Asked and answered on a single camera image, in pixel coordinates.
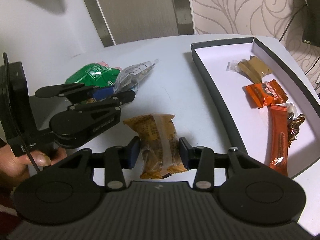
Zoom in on clear packet white label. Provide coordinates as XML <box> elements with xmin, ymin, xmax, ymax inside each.
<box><xmin>113</xmin><ymin>59</ymin><xmax>158</xmax><ymax>94</ymax></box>

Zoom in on large green snack bag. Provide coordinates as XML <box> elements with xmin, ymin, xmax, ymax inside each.
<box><xmin>65</xmin><ymin>63</ymin><xmax>120</xmax><ymax>87</ymax></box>

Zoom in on red-striped cracker snack bag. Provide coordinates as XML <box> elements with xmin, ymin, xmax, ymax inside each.
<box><xmin>98</xmin><ymin>61</ymin><xmax>123</xmax><ymax>71</ymax></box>

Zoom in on clear bag golden biscuits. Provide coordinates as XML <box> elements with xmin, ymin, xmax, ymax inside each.
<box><xmin>124</xmin><ymin>114</ymin><xmax>187</xmax><ymax>179</ymax></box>

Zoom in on long orange snack bar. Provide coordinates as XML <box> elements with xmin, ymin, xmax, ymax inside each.
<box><xmin>269</xmin><ymin>105</ymin><xmax>288</xmax><ymax>176</ymax></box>

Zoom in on small orange chocolate packet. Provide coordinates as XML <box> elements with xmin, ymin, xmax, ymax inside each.
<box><xmin>245</xmin><ymin>79</ymin><xmax>289</xmax><ymax>108</ymax></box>

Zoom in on dark brown foil candy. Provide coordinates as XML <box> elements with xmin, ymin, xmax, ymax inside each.
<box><xmin>287</xmin><ymin>114</ymin><xmax>305</xmax><ymax>148</ymax></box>

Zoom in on tan brown pastry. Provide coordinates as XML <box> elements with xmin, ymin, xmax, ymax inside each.
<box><xmin>238</xmin><ymin>56</ymin><xmax>273</xmax><ymax>84</ymax></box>

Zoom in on clear packet pink candies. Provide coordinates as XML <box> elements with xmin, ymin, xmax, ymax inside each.
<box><xmin>226</xmin><ymin>60</ymin><xmax>241</xmax><ymax>73</ymax></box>

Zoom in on clear packet white ball candy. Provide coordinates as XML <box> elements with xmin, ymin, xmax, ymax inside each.
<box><xmin>284</xmin><ymin>102</ymin><xmax>297</xmax><ymax>124</ymax></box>

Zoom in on person's left hand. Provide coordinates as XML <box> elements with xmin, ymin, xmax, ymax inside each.
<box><xmin>1</xmin><ymin>140</ymin><xmax>67</xmax><ymax>186</ymax></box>

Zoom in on grey metal chair back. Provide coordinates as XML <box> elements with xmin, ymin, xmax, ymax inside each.
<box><xmin>84</xmin><ymin>0</ymin><xmax>194</xmax><ymax>47</ymax></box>

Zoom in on dark grey white-lined box lid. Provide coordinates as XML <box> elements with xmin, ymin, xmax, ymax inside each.
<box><xmin>191</xmin><ymin>36</ymin><xmax>319</xmax><ymax>178</ymax></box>

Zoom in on black device on right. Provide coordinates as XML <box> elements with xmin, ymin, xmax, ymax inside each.
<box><xmin>302</xmin><ymin>0</ymin><xmax>320</xmax><ymax>47</ymax></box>

